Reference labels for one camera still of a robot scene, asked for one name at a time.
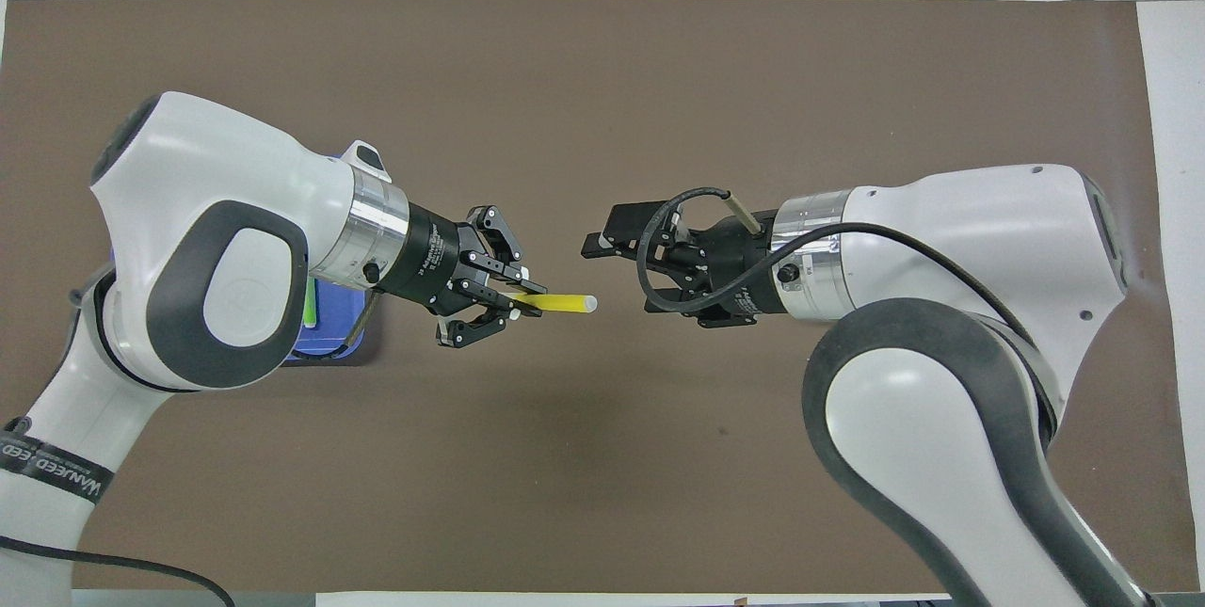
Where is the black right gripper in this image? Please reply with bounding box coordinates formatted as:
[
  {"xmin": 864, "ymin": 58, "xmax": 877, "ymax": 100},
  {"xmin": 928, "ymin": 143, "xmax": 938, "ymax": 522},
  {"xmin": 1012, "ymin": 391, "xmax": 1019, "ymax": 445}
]
[{"xmin": 581, "ymin": 200, "xmax": 787, "ymax": 327}]

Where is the yellow marker pen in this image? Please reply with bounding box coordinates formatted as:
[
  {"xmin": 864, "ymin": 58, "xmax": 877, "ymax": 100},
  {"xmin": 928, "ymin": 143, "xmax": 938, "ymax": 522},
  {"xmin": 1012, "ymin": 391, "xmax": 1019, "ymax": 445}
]
[{"xmin": 513, "ymin": 293, "xmax": 598, "ymax": 314}]

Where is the thin black loose cable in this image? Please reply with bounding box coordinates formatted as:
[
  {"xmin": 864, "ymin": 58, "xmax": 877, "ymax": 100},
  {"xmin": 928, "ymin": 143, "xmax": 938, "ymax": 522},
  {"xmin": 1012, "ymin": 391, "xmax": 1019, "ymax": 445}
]
[{"xmin": 0, "ymin": 536, "xmax": 236, "ymax": 607}]

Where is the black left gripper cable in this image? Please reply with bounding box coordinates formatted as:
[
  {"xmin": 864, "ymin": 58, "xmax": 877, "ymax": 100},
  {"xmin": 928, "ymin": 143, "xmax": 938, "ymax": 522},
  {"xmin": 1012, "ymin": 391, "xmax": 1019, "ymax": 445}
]
[{"xmin": 344, "ymin": 290, "xmax": 378, "ymax": 346}]

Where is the blue plastic tray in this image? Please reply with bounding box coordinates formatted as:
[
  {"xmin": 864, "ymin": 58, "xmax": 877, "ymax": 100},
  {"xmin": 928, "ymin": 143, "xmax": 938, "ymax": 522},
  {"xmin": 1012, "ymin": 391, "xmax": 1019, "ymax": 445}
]
[{"xmin": 282, "ymin": 152, "xmax": 380, "ymax": 366}]

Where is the brown table mat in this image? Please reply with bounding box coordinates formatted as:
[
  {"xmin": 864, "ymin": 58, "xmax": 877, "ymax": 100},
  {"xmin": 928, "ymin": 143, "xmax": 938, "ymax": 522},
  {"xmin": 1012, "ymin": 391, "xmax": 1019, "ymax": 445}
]
[{"xmin": 0, "ymin": 0, "xmax": 1201, "ymax": 594}]

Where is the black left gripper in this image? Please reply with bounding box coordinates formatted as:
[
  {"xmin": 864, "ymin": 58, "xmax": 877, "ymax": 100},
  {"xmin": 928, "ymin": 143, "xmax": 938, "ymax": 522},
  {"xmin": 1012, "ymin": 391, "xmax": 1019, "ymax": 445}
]
[{"xmin": 381, "ymin": 202, "xmax": 549, "ymax": 349}]

